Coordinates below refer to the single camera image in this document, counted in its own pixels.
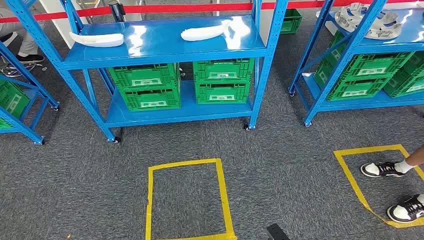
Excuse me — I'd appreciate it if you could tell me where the white plastic mirror housing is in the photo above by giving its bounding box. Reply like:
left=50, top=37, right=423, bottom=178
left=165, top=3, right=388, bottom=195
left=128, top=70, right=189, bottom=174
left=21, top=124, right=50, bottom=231
left=180, top=20, right=234, bottom=42
left=68, top=32, right=125, bottom=48

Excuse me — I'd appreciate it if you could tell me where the blue metal shelf rack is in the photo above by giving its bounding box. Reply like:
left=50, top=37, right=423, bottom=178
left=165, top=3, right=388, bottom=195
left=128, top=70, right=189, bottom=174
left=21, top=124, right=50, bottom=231
left=288, top=0, right=424, bottom=128
left=0, top=0, right=61, bottom=146
left=4, top=0, right=290, bottom=144

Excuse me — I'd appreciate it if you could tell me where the silver metal wheel part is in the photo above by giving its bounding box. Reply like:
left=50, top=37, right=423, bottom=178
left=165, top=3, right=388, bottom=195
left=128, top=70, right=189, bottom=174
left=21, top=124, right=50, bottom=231
left=334, top=2, right=403, bottom=41

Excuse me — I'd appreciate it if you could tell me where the green plastic crate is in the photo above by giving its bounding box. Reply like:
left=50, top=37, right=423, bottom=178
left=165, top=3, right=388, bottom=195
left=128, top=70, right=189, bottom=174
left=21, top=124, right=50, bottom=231
left=279, top=8, right=303, bottom=35
left=326, top=76, right=393, bottom=102
left=193, top=57, right=255, bottom=85
left=119, top=87, right=182, bottom=113
left=0, top=79, right=31, bottom=130
left=383, top=67, right=424, bottom=99
left=194, top=81, right=251, bottom=105
left=313, top=31, right=415, bottom=82
left=402, top=51, right=424, bottom=79
left=108, top=62, right=181, bottom=92

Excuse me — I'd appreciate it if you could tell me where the yellow floor tape square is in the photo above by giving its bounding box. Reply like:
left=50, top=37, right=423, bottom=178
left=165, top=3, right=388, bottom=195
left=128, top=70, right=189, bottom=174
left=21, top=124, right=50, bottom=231
left=145, top=158, right=238, bottom=240
left=333, top=144, right=424, bottom=229

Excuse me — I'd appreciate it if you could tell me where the red barrier belt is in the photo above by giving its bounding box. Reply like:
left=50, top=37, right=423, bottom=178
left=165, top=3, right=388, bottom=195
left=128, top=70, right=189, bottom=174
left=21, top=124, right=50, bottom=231
left=0, top=0, right=403, bottom=24

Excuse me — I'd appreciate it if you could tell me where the person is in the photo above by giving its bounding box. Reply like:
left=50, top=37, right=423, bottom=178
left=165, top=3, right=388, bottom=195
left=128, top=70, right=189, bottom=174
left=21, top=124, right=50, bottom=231
left=360, top=144, right=424, bottom=224
left=0, top=8, right=46, bottom=64

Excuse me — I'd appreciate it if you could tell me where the chrome office chair base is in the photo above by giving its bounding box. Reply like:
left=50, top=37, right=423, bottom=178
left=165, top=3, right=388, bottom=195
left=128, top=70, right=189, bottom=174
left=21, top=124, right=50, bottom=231
left=1, top=61, right=47, bottom=79

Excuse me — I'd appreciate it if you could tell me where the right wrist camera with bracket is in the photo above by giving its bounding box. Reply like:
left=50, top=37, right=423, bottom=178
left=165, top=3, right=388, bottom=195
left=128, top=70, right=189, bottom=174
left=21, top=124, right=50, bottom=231
left=266, top=223, right=291, bottom=240

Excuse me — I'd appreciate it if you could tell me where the black stanchion post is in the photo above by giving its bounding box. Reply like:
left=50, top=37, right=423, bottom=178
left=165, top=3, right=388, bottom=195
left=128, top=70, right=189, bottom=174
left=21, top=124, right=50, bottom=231
left=108, top=0, right=127, bottom=22

